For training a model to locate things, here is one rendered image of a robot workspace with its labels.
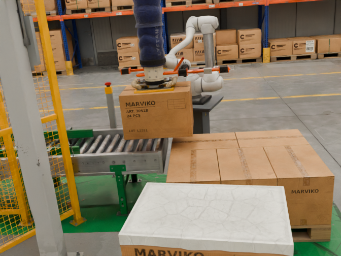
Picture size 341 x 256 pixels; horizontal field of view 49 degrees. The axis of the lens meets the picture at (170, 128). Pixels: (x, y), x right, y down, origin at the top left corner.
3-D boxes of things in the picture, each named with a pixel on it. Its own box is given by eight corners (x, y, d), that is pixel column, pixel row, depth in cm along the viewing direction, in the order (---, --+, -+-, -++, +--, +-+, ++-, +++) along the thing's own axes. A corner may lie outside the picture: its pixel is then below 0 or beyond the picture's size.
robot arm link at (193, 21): (183, 26, 376) (197, 24, 372) (185, 13, 386) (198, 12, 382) (186, 35, 386) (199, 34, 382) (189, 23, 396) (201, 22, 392)
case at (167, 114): (124, 140, 329) (118, 95, 316) (132, 125, 366) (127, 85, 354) (192, 136, 323) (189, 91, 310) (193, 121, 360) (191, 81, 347)
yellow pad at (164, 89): (133, 93, 319) (133, 88, 317) (135, 91, 328) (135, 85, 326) (173, 91, 315) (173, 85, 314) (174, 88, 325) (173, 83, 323)
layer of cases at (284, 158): (169, 229, 286) (165, 182, 273) (175, 171, 380) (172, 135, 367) (331, 224, 277) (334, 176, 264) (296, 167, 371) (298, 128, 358)
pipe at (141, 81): (133, 89, 319) (133, 82, 318) (138, 83, 343) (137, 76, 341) (173, 86, 316) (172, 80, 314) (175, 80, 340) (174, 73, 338)
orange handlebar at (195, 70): (123, 78, 327) (123, 74, 326) (129, 72, 355) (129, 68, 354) (231, 71, 318) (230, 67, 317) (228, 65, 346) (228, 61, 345)
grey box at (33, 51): (7, 67, 237) (-3, 18, 228) (11, 65, 242) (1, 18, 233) (38, 65, 236) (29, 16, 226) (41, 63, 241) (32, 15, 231)
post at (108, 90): (115, 176, 416) (104, 87, 383) (117, 172, 422) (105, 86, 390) (122, 175, 415) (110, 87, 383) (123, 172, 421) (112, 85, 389)
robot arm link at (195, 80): (188, 92, 409) (185, 72, 402) (204, 91, 404) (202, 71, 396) (184, 96, 395) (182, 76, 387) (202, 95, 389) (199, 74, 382)
